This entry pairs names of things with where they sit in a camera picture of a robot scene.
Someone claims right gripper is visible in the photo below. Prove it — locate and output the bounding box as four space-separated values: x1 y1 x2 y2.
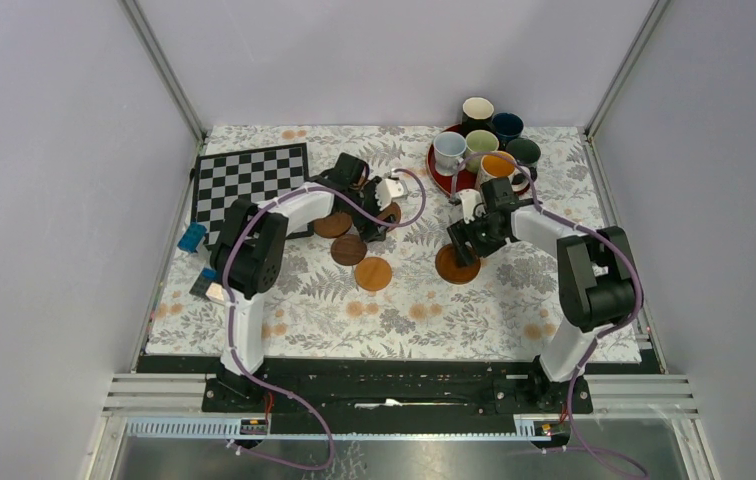
447 208 507 268

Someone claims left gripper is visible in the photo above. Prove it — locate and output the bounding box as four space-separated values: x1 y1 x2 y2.
347 177 396 242

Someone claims brown ringed coaster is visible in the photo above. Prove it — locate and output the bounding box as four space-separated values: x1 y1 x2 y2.
377 202 402 230
435 244 481 285
312 212 353 239

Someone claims dark walnut coaster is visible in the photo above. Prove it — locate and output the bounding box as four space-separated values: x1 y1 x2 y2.
330 234 368 266

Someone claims light wood coaster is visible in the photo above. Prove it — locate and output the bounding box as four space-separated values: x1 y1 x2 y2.
354 257 393 292

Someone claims floral mug orange inside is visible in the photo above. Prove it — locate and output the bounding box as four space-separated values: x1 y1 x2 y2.
475 151 530 194

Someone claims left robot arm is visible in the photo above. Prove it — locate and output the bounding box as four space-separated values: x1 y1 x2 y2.
211 153 408 411

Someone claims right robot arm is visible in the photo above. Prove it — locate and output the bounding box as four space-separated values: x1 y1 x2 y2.
448 178 644 412

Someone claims floral tablecloth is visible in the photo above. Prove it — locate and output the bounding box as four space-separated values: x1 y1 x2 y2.
146 124 644 364

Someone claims red round tray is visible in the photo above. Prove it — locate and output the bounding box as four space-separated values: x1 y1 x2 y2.
426 124 535 197

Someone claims black white chessboard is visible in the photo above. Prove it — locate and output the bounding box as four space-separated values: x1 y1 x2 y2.
190 143 309 247

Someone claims light blue white mug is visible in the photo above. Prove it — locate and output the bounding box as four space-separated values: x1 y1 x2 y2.
432 131 466 176

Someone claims pale green mug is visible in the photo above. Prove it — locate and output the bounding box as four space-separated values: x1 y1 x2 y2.
464 129 500 158

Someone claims dark green mug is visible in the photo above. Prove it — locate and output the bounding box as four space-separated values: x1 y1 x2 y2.
506 137 542 181

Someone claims dark blue mug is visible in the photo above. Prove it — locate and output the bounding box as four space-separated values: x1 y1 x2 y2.
490 112 525 144

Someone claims black mug white inside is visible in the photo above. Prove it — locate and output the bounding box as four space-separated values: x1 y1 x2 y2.
460 97 495 135

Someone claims toy block assembly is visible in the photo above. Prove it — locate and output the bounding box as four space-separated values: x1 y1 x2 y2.
177 222 225 305

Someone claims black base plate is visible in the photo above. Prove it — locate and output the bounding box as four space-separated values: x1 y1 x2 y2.
134 356 659 429

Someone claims aluminium frame rail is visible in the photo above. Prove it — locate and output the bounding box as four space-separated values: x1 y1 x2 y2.
104 374 703 441

